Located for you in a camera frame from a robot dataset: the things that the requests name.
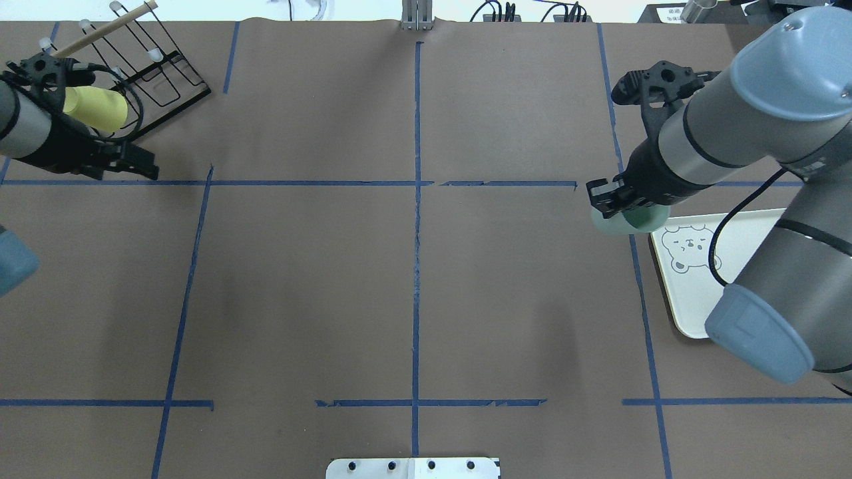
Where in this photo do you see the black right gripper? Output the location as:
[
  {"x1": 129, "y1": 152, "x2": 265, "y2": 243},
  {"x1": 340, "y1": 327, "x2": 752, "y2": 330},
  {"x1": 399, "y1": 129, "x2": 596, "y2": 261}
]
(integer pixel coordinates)
[{"x1": 585, "y1": 139, "x2": 700, "y2": 219}]

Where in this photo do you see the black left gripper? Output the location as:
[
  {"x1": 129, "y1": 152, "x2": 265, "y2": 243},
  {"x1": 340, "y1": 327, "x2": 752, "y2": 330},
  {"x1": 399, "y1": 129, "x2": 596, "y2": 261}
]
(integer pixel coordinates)
[{"x1": 40, "y1": 130, "x2": 160, "y2": 181}]

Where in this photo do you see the green cup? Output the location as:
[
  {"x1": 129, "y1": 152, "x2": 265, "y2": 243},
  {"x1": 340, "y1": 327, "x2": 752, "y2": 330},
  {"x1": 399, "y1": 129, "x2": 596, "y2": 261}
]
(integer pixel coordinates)
[{"x1": 590, "y1": 204, "x2": 672, "y2": 236}]

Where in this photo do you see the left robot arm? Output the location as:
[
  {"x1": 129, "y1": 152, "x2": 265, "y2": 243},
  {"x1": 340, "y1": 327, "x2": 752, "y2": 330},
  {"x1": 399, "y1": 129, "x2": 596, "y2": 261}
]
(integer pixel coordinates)
[{"x1": 2, "y1": 74, "x2": 160, "y2": 181}]

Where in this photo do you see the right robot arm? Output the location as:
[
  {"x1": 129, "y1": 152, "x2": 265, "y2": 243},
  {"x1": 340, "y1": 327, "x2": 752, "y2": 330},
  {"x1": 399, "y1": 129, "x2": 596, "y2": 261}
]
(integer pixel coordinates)
[{"x1": 585, "y1": 4, "x2": 851, "y2": 395}]

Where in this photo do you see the yellow cup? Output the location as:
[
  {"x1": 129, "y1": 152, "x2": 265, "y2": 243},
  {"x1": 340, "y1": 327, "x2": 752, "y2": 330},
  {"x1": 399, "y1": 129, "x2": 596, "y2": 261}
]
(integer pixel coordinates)
[{"x1": 62, "y1": 86, "x2": 130, "y2": 133}]

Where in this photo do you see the white bear tray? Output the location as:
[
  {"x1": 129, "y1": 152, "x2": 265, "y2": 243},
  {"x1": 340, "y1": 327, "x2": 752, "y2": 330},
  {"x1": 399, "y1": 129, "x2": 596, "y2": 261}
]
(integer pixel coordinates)
[{"x1": 650, "y1": 208, "x2": 784, "y2": 339}]

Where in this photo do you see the black wire cup rack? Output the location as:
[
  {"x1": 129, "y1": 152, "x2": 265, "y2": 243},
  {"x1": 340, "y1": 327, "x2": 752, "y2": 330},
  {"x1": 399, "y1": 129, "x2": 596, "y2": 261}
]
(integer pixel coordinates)
[{"x1": 71, "y1": 1, "x2": 211, "y2": 139}]

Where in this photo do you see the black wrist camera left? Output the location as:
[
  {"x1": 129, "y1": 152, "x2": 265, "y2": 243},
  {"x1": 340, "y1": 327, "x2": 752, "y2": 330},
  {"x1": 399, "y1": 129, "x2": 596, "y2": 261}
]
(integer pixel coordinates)
[{"x1": 2, "y1": 53, "x2": 95, "y2": 92}]

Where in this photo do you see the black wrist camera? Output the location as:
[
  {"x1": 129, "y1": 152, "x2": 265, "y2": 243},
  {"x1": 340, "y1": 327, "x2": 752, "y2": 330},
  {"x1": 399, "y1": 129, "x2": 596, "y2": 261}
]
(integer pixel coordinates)
[
  {"x1": 2, "y1": 53, "x2": 95, "y2": 92},
  {"x1": 610, "y1": 61, "x2": 721, "y2": 138}
]

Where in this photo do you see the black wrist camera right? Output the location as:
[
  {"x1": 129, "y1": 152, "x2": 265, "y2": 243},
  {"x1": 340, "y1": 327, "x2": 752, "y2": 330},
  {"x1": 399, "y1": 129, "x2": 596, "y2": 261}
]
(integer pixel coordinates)
[{"x1": 610, "y1": 61, "x2": 721, "y2": 138}]

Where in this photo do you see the black camera cable right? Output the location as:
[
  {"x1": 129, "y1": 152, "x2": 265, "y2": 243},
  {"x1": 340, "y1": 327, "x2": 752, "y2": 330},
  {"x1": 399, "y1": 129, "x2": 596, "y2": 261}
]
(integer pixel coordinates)
[{"x1": 708, "y1": 166, "x2": 790, "y2": 288}]

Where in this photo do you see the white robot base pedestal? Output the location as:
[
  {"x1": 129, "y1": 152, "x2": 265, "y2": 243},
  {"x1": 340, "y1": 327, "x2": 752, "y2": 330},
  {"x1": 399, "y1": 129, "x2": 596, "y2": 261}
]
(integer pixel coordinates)
[{"x1": 325, "y1": 456, "x2": 502, "y2": 478}]

